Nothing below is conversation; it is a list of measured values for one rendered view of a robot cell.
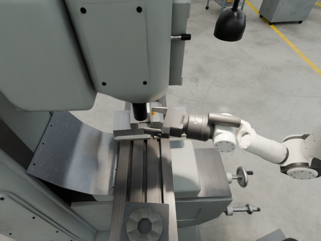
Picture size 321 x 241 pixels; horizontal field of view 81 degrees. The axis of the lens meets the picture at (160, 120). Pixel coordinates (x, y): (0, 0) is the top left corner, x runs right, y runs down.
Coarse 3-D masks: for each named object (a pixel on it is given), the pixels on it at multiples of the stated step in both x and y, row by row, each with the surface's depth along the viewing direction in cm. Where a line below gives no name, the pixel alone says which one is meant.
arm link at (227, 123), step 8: (208, 120) 57; (216, 120) 57; (224, 120) 56; (232, 120) 56; (240, 120) 56; (208, 128) 58; (216, 128) 58; (224, 128) 58; (232, 128) 59; (200, 136) 59; (208, 136) 59; (216, 136) 58; (224, 136) 56; (232, 136) 57; (216, 144) 58; (224, 144) 57; (232, 144) 56; (224, 152) 59
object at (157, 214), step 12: (132, 204) 51; (144, 204) 51; (156, 204) 51; (168, 204) 51; (132, 216) 47; (144, 216) 47; (156, 216) 47; (168, 216) 49; (132, 228) 46; (144, 228) 47; (156, 228) 46; (168, 228) 47; (120, 240) 45; (132, 240) 44; (144, 240) 44; (156, 240) 44; (168, 240) 45
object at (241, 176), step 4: (240, 168) 106; (244, 168) 105; (228, 172) 105; (236, 172) 111; (240, 172) 108; (244, 172) 103; (248, 172) 103; (252, 172) 103; (228, 176) 104; (232, 176) 106; (236, 176) 106; (240, 176) 106; (244, 176) 102; (228, 180) 103; (240, 180) 108; (244, 180) 102; (240, 184) 107; (244, 184) 102
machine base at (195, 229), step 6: (180, 228) 131; (186, 228) 131; (192, 228) 131; (198, 228) 136; (96, 234) 128; (102, 234) 128; (108, 234) 128; (180, 234) 128; (186, 234) 128; (192, 234) 128; (198, 234) 131; (96, 240) 126; (102, 240) 126; (108, 240) 126; (180, 240) 126; (186, 240) 126; (192, 240) 126; (198, 240) 126
